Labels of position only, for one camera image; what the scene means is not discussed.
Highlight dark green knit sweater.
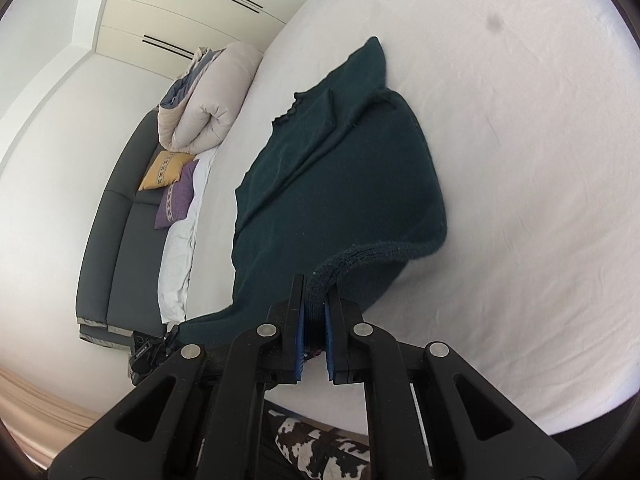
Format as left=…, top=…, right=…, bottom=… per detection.
left=177, top=38, right=447, bottom=346

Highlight dark grey headboard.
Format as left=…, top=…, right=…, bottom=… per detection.
left=75, top=110, right=167, bottom=351

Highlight white pillow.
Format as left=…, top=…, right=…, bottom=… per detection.
left=157, top=146, right=219, bottom=326

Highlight black white patterned trousers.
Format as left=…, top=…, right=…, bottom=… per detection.
left=266, top=408, right=372, bottom=479

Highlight purple patterned cushion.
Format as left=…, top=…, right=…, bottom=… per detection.
left=154, top=160, right=198, bottom=230

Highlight yellow patterned cushion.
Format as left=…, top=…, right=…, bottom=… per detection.
left=138, top=151, right=194, bottom=191

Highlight beige folded duvet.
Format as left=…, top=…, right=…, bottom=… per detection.
left=157, top=41, right=262, bottom=155

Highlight cream wardrobe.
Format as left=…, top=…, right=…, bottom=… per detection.
left=96, top=0, right=307, bottom=79

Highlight white bed mattress sheet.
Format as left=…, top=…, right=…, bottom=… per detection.
left=186, top=0, right=639, bottom=434

